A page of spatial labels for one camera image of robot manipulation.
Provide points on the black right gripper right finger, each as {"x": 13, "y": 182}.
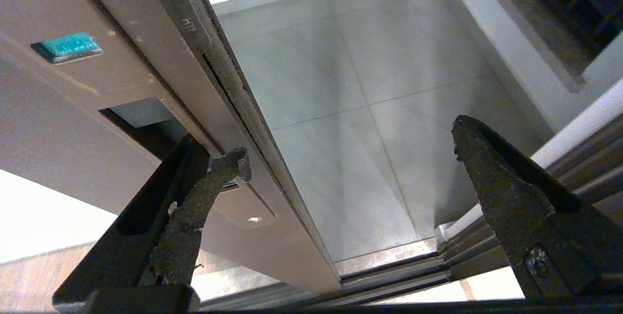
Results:
{"x": 535, "y": 226}

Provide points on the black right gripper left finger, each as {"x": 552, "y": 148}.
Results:
{"x": 160, "y": 236}

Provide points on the brown framed sliding glass door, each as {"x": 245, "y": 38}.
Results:
{"x": 73, "y": 109}

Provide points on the dark brown door jamb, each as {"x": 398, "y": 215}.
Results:
{"x": 598, "y": 158}

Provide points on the short stone window sill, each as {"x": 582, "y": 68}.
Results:
{"x": 535, "y": 27}

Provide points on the teal lock indicator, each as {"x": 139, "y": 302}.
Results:
{"x": 68, "y": 45}

